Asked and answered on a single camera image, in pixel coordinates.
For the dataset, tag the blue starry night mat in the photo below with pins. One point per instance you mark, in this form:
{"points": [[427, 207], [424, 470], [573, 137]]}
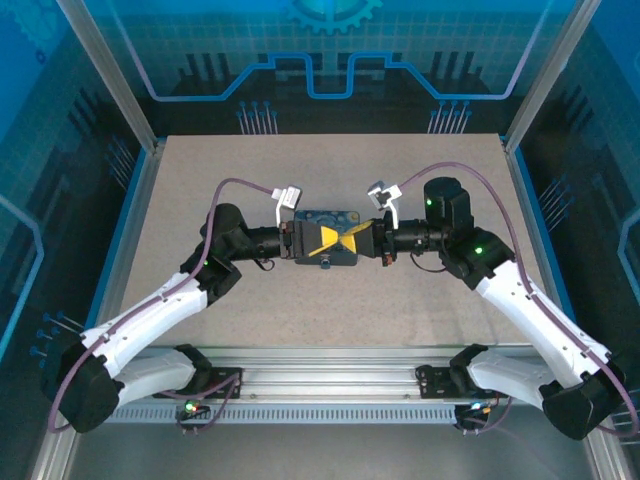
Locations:
{"points": [[312, 216]]}

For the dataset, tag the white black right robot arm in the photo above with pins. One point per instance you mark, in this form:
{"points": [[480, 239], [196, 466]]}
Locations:
{"points": [[530, 310]]}

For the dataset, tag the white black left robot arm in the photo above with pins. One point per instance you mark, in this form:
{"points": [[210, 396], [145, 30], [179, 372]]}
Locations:
{"points": [[150, 315]]}

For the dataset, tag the aluminium table side rail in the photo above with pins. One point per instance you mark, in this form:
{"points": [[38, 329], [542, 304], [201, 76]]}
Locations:
{"points": [[526, 200], [141, 200]]}

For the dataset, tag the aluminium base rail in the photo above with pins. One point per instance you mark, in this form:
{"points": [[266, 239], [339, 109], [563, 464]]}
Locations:
{"points": [[325, 372]]}

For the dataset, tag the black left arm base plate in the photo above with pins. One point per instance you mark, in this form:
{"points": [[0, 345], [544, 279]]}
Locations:
{"points": [[225, 382]]}

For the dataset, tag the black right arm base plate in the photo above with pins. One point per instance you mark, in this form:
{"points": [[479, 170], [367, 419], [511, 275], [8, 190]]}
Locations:
{"points": [[432, 382]]}

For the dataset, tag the aluminium frame post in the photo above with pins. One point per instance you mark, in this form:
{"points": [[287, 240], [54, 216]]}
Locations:
{"points": [[112, 75], [550, 75]]}

